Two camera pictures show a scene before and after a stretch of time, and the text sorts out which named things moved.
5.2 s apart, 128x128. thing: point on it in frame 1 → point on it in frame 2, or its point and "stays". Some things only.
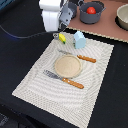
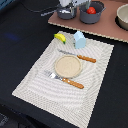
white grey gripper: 56,16 → 73,3
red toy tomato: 91,10 stays
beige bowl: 121,18 stays
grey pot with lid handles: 88,18 stays
